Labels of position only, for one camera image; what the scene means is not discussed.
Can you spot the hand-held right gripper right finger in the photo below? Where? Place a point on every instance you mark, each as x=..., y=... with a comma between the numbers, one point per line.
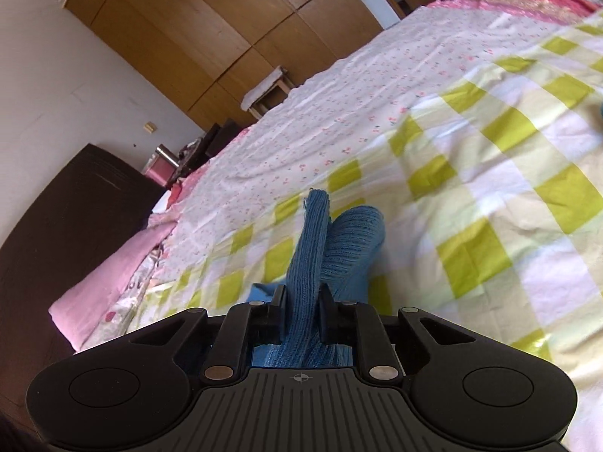
x=326, y=313

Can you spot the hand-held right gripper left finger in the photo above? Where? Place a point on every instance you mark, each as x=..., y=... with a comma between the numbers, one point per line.
x=279, y=310

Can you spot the blue knit sweater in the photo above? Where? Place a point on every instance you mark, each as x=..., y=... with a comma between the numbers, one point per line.
x=306, y=268

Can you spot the pink pillow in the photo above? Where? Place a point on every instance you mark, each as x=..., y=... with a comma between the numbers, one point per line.
x=108, y=282

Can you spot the dark nightstand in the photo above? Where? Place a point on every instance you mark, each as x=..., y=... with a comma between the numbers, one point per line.
x=212, y=146

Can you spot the pink box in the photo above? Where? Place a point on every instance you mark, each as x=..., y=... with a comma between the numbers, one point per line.
x=158, y=172

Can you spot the yellow-green checked bedsheet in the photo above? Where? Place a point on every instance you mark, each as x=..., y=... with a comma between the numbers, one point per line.
x=471, y=174

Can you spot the white floral bedsheet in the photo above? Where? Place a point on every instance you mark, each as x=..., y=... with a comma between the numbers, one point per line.
x=329, y=103

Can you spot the small wooden stool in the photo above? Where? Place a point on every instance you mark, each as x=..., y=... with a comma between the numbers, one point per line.
x=268, y=87

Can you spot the dark wooden headboard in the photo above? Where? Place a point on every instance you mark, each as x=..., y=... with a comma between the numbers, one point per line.
x=61, y=226

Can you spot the wooden wardrobe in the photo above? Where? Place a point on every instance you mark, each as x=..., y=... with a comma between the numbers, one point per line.
x=212, y=23

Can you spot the wall switch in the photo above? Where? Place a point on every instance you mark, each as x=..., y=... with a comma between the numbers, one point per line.
x=150, y=128

